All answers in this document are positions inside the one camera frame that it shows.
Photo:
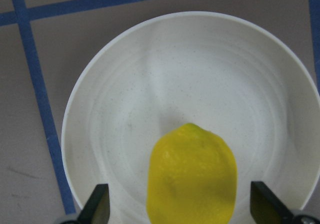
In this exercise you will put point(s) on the cream round plate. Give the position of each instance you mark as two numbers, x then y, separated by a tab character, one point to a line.
220	72

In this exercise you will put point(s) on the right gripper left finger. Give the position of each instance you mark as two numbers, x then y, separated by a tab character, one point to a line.
97	209

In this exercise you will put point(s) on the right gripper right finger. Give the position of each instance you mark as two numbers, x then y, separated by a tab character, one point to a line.
266	207

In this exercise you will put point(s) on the yellow lemon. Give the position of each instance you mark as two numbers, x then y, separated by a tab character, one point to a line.
192	178

